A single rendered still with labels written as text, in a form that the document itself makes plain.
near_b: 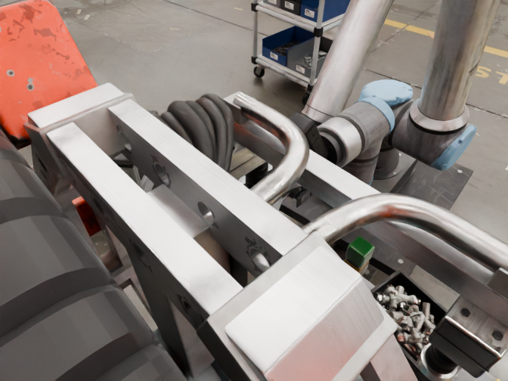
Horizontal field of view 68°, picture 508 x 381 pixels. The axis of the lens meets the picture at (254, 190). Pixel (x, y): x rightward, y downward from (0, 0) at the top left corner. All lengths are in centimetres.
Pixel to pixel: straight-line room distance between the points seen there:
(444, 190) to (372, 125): 79
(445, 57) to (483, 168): 125
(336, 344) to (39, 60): 28
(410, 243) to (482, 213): 157
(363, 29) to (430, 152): 44
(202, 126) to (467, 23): 70
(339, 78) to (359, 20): 12
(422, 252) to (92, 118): 30
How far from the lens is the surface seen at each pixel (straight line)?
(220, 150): 39
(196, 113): 40
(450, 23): 98
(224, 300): 16
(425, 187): 150
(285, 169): 37
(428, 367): 57
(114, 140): 28
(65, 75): 33
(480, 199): 202
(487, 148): 235
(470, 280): 38
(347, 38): 88
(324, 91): 88
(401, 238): 39
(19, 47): 33
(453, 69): 103
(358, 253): 77
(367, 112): 77
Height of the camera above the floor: 126
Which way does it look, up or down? 45 degrees down
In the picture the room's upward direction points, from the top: straight up
